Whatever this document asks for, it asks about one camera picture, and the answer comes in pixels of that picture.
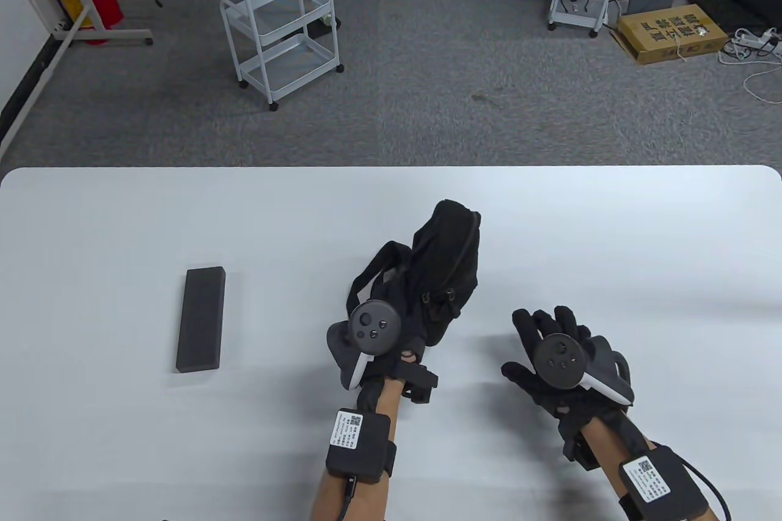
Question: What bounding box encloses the dark grey stationery box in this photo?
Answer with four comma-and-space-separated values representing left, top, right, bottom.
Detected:
176, 266, 226, 373

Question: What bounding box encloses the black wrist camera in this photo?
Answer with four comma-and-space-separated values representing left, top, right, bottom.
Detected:
402, 362, 439, 405
562, 432, 604, 471

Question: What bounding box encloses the white metal stand frame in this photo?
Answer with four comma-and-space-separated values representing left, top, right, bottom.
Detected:
0, 0, 155, 149

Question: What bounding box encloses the person's left hand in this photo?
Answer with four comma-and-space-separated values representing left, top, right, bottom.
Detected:
356, 330, 428, 419

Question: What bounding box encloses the brown cardboard box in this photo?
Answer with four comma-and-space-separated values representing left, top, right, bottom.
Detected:
608, 4, 730, 65

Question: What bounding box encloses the white three-tier cart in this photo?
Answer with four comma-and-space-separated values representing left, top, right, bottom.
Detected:
200, 0, 344, 112

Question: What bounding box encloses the person's right forearm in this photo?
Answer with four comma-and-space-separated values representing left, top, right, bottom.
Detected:
577, 420, 714, 521

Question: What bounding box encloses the black white hand controller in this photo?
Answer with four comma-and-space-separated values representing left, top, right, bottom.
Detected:
533, 333, 636, 407
326, 299, 402, 392

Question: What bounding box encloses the person's right hand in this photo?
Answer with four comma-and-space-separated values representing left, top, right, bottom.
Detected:
501, 306, 631, 461

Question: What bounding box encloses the person's left forearm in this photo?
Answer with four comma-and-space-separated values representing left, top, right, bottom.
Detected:
310, 381, 405, 521

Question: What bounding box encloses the black wrist sensor box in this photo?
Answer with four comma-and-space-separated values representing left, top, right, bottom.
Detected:
618, 445, 711, 521
326, 409, 397, 479

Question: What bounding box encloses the white cable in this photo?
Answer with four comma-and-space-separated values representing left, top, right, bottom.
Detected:
718, 45, 782, 104

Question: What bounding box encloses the white power strip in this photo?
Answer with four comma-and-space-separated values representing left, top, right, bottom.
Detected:
731, 27, 782, 49

